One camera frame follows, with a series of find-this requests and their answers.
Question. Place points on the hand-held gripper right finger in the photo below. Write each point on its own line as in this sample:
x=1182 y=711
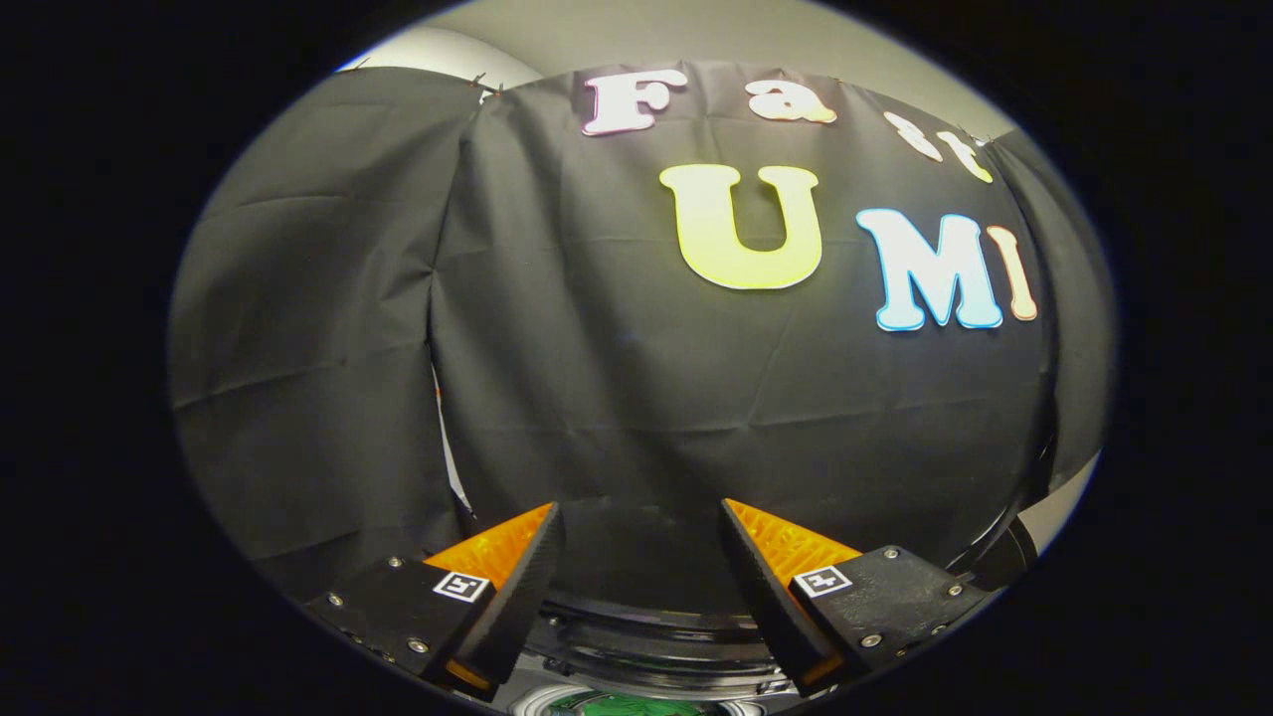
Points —
x=761 y=597

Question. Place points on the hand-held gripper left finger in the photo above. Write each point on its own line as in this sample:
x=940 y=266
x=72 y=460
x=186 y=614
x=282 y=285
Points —
x=517 y=587

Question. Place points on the grey washing machine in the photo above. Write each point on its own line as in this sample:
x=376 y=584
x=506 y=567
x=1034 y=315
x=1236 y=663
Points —
x=646 y=656

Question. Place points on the green polo shirt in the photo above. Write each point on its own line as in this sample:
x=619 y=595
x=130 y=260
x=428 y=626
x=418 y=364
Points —
x=617 y=706

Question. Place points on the black backdrop cloth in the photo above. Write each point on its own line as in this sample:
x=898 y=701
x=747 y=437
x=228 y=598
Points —
x=597 y=348

